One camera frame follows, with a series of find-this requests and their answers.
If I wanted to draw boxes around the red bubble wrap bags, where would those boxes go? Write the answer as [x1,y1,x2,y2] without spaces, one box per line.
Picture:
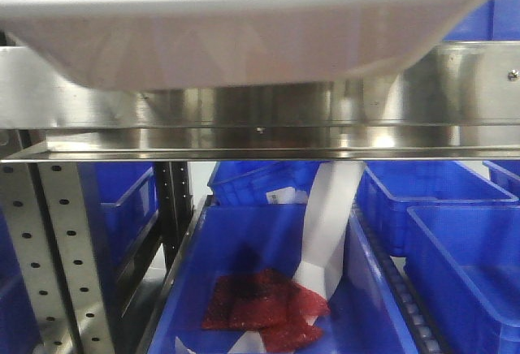
[201,269,330,353]

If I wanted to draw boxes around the blue bin rear right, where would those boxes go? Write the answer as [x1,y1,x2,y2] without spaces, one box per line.
[356,160,519,257]

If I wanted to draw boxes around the blue bin left shelf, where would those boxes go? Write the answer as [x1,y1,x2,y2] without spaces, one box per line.
[79,162,159,270]

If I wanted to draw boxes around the blue bin upper right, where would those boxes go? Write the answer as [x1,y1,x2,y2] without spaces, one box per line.
[444,0,520,41]

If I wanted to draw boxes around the white paper strip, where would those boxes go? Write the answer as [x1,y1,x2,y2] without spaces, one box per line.
[293,161,365,300]

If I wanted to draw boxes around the blue bin front right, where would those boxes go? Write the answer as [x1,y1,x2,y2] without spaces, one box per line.
[405,206,519,353]

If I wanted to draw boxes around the perforated steel shelf upright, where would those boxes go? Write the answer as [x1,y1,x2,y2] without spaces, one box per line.
[1,163,119,353]

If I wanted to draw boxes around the stainless steel shelf rail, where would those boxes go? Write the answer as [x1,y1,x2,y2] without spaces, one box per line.
[1,41,519,162]

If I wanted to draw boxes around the blue bin with red bags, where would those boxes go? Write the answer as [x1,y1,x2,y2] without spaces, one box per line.
[149,205,417,353]

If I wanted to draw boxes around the roller conveyor track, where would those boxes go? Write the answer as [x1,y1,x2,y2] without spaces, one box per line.
[352,203,447,353]

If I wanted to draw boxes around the black perforated upright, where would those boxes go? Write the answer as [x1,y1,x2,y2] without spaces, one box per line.
[154,162,193,270]

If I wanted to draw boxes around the blue bin rear centre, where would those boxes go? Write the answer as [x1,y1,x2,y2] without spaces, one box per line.
[208,161,322,206]

